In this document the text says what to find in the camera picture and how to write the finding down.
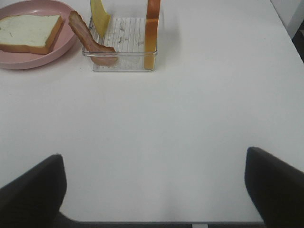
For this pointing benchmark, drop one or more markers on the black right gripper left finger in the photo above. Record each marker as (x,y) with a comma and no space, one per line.
(33,199)

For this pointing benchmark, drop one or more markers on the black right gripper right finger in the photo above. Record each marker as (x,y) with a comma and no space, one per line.
(275,188)

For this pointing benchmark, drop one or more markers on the bacon strip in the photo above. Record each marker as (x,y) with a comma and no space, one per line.
(83,33)

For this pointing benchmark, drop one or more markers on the bread slice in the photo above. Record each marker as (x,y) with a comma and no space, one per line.
(151,31)
(29,33)

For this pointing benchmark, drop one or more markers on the pink round plate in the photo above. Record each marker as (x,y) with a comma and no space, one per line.
(64,40)

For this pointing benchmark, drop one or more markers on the right clear plastic container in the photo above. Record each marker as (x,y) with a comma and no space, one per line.
(127,36)

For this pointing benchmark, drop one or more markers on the yellow cheese slice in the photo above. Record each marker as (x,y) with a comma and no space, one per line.
(101,18)

